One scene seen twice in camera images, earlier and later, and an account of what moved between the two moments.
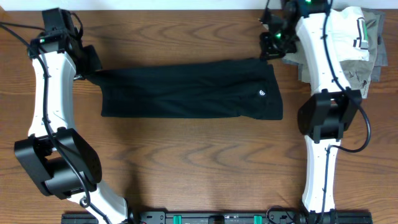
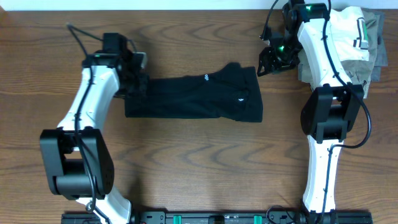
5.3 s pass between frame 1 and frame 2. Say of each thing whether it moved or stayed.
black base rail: stayed
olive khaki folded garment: stayed
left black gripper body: moved
